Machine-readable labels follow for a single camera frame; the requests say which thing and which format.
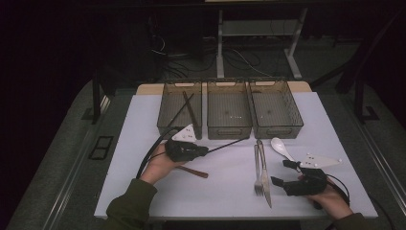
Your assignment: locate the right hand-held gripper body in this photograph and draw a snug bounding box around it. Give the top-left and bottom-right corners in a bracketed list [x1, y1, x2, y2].
[282, 152, 343, 196]

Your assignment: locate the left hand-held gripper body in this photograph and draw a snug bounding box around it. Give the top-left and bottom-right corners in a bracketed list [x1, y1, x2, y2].
[164, 124, 200, 162]

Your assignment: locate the white ceramic spoon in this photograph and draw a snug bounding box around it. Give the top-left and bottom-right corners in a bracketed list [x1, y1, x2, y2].
[270, 137, 297, 163]

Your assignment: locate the brown wooden chopstick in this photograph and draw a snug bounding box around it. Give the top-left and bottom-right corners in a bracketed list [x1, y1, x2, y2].
[182, 90, 199, 129]
[183, 90, 201, 130]

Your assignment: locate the smoky transparent plastic basket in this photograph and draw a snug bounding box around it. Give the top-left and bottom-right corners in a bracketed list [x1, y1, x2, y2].
[206, 80, 253, 141]
[156, 80, 204, 141]
[248, 78, 305, 140]

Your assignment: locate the person's right hand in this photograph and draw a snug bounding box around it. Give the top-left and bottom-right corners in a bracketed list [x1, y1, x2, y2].
[307, 178, 353, 221]

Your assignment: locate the metal table knife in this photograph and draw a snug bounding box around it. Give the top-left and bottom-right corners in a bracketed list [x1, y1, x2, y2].
[257, 138, 273, 209]

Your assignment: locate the metal fork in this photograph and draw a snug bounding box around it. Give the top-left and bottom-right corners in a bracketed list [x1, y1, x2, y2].
[253, 144, 264, 196]

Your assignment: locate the black metal stand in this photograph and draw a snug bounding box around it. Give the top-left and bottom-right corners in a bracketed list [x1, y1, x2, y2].
[353, 76, 381, 125]

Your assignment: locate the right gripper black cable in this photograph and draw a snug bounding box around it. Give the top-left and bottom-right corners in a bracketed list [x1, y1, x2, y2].
[325, 173, 351, 210]

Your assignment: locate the black floor outlet frame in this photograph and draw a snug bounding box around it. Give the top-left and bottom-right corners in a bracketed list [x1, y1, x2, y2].
[88, 135, 115, 161]

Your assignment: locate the metal floor rail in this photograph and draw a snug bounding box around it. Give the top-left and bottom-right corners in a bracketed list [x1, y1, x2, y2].
[41, 95, 111, 230]
[338, 95, 406, 209]

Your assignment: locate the floor cables bundle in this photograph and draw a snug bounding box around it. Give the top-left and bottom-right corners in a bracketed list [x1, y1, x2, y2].
[149, 32, 279, 80]

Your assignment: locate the white metal desk frame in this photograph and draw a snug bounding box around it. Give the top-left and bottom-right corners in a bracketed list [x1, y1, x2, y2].
[215, 8, 309, 81]

